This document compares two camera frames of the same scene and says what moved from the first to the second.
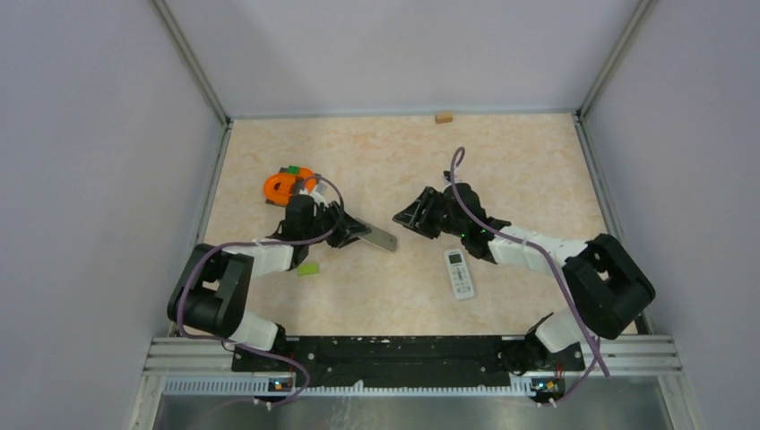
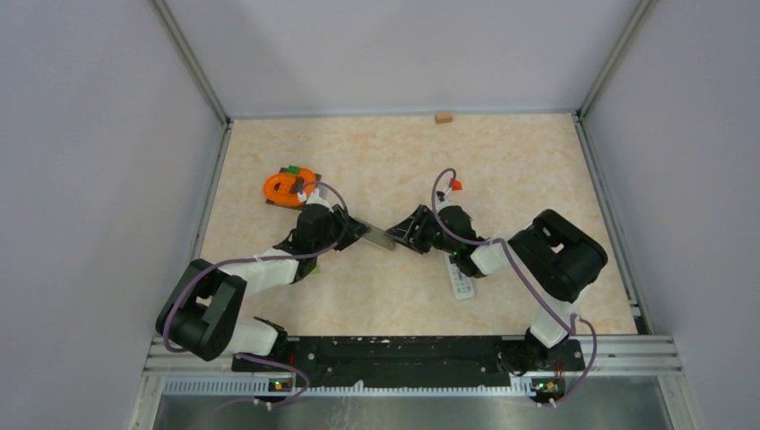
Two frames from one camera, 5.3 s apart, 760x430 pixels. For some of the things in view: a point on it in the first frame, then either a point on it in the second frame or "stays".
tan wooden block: [444, 117] stays
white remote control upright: [460, 275] stays
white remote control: [379, 236] stays
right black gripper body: [436, 218] -> [429, 233]
